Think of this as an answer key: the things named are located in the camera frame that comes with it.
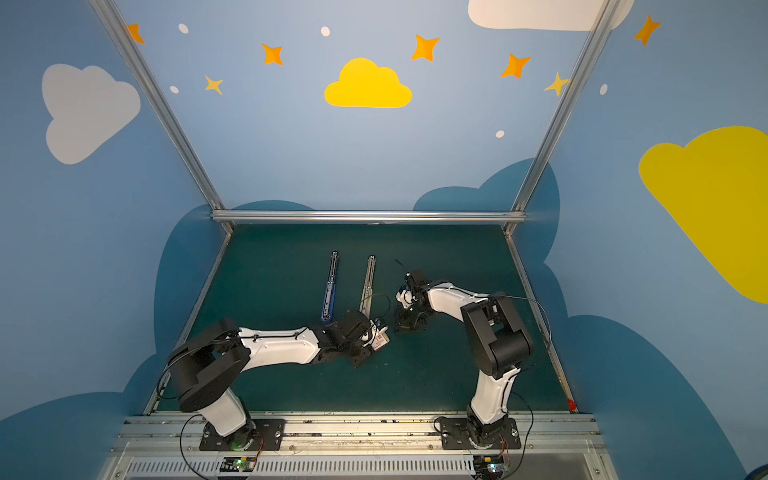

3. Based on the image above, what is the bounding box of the red white staple box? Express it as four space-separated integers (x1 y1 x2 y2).
371 331 390 351

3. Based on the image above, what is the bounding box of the beige black stapler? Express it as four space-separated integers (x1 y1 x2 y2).
359 255 376 317

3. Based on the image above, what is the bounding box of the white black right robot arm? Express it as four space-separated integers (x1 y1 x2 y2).
396 270 534 449

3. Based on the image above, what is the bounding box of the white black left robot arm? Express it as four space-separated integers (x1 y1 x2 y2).
167 311 389 451

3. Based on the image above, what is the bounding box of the aluminium back crossbar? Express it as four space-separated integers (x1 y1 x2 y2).
211 210 526 224

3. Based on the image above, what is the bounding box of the right green circuit board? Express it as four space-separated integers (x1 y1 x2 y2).
472 456 506 480

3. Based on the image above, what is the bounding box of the green circuit board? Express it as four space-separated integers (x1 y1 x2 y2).
472 456 506 480
219 457 257 473

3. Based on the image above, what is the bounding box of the left green circuit board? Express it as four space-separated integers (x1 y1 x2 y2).
219 457 257 473

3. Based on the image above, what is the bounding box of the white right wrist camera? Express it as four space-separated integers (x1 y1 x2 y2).
395 288 416 310

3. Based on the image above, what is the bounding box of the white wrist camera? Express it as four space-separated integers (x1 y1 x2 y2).
395 288 416 310
369 321 389 338

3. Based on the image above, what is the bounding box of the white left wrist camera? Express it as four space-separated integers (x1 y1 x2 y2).
369 321 389 338

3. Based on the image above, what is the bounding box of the aluminium front rail frame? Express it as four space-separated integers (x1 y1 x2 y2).
99 411 618 479

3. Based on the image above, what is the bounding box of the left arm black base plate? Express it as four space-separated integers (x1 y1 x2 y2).
199 418 286 452

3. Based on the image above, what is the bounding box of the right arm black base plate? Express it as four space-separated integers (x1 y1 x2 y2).
433 416 522 450

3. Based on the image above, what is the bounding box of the left aluminium frame post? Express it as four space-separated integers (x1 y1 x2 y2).
90 0 225 213

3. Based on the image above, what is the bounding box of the aluminium frame post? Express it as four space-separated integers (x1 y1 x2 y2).
90 0 225 213
503 0 623 240

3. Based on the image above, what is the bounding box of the right aluminium frame post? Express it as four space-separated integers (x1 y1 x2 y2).
503 0 623 240

